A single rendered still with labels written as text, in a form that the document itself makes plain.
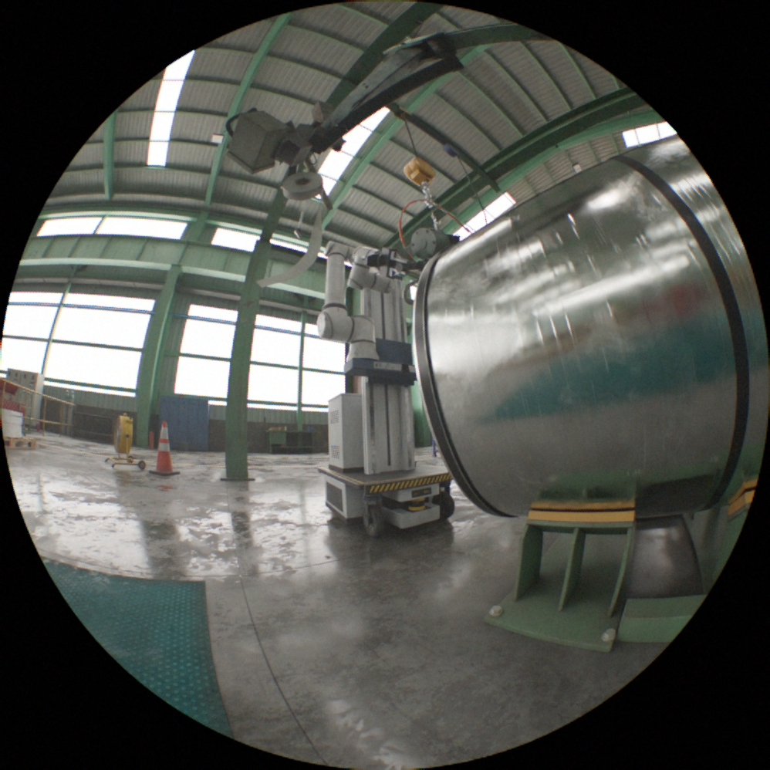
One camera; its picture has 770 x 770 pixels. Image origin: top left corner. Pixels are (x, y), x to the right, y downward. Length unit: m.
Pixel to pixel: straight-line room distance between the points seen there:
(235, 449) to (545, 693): 3.47
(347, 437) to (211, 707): 1.54
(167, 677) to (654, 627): 0.99
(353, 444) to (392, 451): 0.25
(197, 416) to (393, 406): 8.69
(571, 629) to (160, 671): 0.91
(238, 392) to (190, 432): 6.46
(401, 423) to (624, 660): 1.63
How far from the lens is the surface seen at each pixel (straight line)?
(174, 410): 9.99
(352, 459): 1.68
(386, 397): 1.68
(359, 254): 1.28
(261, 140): 1.04
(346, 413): 1.67
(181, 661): 0.76
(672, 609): 0.76
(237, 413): 3.50
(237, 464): 3.50
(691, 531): 1.31
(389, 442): 1.66
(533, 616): 0.80
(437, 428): 0.65
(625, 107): 4.36
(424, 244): 1.18
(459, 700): 0.63
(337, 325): 1.40
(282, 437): 9.72
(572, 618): 0.80
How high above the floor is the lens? 0.54
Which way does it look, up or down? 12 degrees up
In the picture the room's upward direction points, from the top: 2 degrees counter-clockwise
